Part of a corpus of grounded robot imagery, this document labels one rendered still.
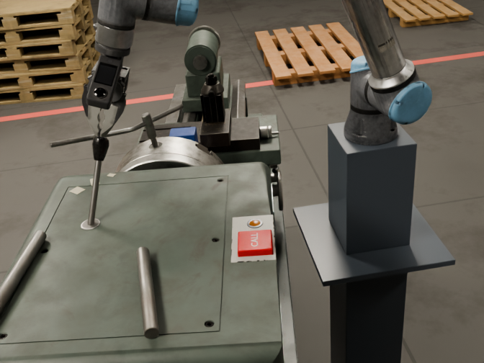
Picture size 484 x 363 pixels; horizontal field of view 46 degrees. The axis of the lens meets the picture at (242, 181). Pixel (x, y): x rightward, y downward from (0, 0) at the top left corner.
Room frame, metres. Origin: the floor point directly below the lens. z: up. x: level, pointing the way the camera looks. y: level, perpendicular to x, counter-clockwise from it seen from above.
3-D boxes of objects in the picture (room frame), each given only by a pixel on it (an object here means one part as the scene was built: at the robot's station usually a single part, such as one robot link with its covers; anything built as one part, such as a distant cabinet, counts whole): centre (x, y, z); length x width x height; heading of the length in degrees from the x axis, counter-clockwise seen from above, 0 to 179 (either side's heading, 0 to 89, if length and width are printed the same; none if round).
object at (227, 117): (1.86, 0.07, 1.00); 0.20 x 0.10 x 0.05; 177
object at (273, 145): (1.94, 0.11, 0.89); 0.53 x 0.30 x 0.06; 87
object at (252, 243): (0.81, -0.01, 1.26); 0.06 x 0.06 x 0.02; 87
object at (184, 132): (1.61, 0.17, 1.00); 0.08 x 0.06 x 0.23; 87
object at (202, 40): (2.47, 0.11, 1.01); 0.30 x 0.20 x 0.29; 177
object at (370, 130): (1.49, -0.38, 1.15); 0.15 x 0.15 x 0.10
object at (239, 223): (0.83, -0.01, 1.23); 0.13 x 0.08 x 0.06; 177
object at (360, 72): (1.48, -0.39, 1.27); 0.13 x 0.12 x 0.14; 17
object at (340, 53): (5.30, -0.77, 0.06); 1.40 x 0.94 x 0.12; 6
